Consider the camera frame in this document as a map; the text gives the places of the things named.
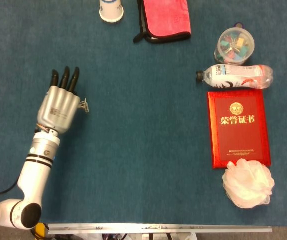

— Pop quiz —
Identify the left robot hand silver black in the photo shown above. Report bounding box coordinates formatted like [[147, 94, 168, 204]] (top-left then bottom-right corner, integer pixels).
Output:
[[37, 66, 82, 136]]

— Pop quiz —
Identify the clear jar of binder clips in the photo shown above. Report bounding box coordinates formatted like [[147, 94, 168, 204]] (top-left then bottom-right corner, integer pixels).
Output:
[[213, 26, 256, 66]]

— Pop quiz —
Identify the blue felt table cover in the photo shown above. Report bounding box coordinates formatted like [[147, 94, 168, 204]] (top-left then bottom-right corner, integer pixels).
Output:
[[0, 0, 287, 227]]

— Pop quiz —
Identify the white paper cup blue print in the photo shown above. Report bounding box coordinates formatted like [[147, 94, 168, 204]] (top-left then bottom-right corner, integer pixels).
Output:
[[99, 0, 125, 24]]

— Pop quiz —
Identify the pink folded microfibre cloth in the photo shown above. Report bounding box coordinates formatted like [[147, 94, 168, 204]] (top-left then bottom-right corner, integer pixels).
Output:
[[132, 0, 192, 45]]

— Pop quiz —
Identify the clear plastic drink bottle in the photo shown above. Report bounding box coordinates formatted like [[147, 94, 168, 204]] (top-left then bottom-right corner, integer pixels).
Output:
[[195, 64, 275, 90]]

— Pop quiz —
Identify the red certificate folder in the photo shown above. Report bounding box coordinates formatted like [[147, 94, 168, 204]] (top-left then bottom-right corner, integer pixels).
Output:
[[207, 89, 272, 170]]

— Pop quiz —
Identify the white mesh bath pouf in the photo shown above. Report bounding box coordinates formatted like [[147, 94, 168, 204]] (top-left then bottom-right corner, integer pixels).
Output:
[[222, 159, 276, 209]]

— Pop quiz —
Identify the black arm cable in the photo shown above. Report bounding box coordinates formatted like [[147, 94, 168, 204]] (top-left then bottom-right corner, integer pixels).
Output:
[[0, 180, 22, 200]]

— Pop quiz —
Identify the yellow block under rail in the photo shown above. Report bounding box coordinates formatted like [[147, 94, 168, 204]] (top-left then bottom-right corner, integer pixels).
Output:
[[34, 223, 49, 237]]

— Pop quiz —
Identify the aluminium profile rail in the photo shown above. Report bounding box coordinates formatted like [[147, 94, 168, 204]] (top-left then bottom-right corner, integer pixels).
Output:
[[47, 223, 273, 235]]

